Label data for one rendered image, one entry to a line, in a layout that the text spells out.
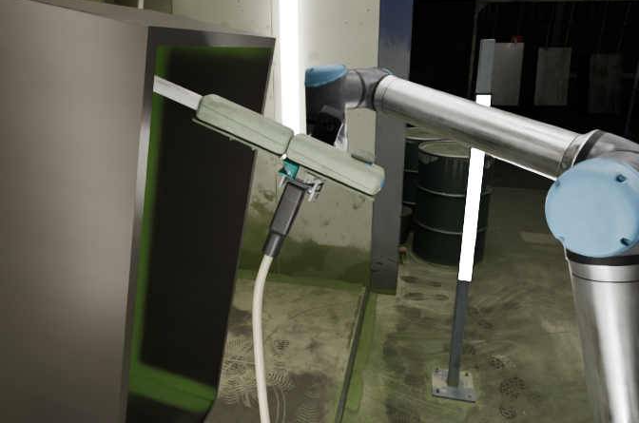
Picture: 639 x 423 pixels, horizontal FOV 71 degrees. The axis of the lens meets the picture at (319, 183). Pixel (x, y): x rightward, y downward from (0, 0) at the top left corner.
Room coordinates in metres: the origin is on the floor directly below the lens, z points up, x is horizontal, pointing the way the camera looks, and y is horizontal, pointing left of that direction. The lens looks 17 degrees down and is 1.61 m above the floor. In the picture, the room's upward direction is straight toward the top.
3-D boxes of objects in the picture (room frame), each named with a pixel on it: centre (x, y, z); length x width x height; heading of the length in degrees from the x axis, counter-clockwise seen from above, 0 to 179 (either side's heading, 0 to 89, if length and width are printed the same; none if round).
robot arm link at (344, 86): (1.00, -0.02, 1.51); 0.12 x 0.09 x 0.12; 132
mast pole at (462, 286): (1.85, -0.66, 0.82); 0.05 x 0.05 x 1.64; 78
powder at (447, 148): (3.34, -1.04, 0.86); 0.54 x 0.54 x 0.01
